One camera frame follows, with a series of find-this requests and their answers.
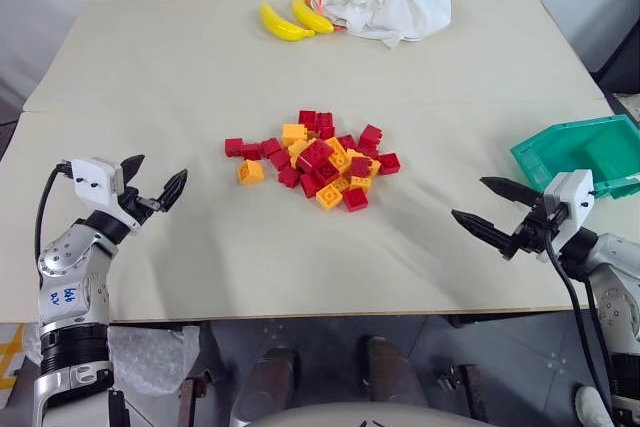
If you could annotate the green plastic bin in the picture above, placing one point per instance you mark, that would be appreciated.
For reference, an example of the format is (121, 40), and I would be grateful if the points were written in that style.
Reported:
(550, 147)

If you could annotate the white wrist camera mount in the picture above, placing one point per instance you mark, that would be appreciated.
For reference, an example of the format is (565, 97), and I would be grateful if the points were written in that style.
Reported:
(575, 197)
(95, 179)

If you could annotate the red plastic building brick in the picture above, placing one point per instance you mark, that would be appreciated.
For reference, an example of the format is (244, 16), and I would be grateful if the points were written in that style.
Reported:
(314, 154)

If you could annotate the dark rounded shape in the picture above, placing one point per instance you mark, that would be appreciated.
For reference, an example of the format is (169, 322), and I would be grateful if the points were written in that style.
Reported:
(392, 372)
(267, 382)

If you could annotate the dark chair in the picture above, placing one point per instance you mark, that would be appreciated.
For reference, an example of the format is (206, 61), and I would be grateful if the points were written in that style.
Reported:
(620, 57)

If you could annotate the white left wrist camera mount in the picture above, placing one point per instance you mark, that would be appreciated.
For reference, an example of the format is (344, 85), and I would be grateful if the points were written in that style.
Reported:
(95, 179)

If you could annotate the yellow toy banana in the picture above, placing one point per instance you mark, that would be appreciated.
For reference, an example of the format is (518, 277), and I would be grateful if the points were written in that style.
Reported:
(280, 26)
(310, 17)

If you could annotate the rusty metal bracket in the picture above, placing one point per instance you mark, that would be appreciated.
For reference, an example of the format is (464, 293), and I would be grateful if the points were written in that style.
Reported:
(192, 397)
(465, 389)

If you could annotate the clear bubble wrap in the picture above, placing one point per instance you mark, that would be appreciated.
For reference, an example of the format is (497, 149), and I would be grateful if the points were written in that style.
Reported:
(150, 357)

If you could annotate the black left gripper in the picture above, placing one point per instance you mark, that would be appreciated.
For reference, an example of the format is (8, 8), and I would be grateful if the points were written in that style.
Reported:
(134, 207)

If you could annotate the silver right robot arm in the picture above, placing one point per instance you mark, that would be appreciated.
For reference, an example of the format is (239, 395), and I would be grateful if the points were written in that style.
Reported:
(620, 267)

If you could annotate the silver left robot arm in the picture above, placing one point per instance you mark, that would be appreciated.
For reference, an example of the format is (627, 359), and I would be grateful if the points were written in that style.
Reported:
(70, 267)

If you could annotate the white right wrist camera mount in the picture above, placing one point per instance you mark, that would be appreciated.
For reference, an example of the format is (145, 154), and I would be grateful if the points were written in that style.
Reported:
(575, 197)

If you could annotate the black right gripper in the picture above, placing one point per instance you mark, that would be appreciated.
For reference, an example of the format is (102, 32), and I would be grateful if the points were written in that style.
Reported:
(537, 232)

